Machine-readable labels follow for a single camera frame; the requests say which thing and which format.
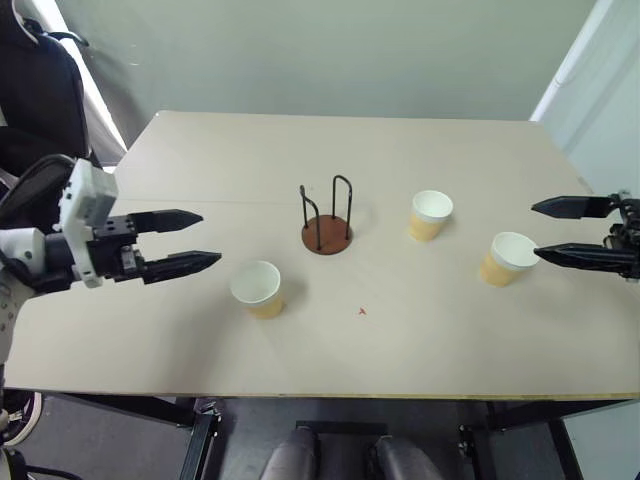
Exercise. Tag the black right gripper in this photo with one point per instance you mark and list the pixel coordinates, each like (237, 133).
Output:
(629, 227)

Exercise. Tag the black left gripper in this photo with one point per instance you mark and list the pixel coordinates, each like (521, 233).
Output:
(112, 250)

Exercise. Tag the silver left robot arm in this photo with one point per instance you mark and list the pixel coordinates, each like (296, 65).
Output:
(24, 248)

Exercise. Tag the yellow paper cup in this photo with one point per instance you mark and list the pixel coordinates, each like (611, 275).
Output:
(510, 252)
(255, 285)
(431, 207)

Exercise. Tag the small red scrap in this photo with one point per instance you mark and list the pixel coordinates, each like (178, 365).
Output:
(361, 312)

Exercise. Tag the black office chair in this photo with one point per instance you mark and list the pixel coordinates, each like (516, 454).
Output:
(35, 90)

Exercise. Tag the dark grey rounded shape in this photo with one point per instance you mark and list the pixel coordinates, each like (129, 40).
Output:
(402, 460)
(292, 457)

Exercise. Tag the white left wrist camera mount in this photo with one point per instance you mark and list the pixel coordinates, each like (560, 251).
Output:
(87, 197)

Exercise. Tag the black metal table frame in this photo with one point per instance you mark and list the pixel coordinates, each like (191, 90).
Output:
(200, 440)

